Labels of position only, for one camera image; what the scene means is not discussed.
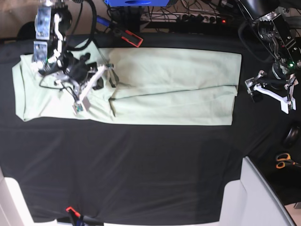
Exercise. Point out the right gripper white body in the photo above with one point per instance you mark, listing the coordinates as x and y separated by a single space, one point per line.
76 84

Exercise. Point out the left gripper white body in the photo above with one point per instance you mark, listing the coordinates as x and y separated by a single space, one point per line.
279 89

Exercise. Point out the light green T-shirt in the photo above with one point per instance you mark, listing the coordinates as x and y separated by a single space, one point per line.
148 86

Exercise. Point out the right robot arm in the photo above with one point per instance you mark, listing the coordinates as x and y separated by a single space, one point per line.
53 56

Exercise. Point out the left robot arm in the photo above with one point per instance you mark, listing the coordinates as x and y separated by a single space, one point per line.
273 31

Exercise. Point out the black computer mouse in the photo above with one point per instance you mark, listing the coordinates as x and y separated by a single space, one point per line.
292 137

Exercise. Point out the blue box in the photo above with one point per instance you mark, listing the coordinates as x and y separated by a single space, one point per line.
144 3

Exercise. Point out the black table cloth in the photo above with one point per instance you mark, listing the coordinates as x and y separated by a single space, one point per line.
141 174

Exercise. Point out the red clamp bottom edge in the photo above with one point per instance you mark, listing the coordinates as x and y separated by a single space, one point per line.
77 219

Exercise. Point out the white bin left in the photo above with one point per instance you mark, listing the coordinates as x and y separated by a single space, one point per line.
13 208

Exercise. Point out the orange handled scissors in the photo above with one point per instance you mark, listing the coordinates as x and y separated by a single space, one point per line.
284 160

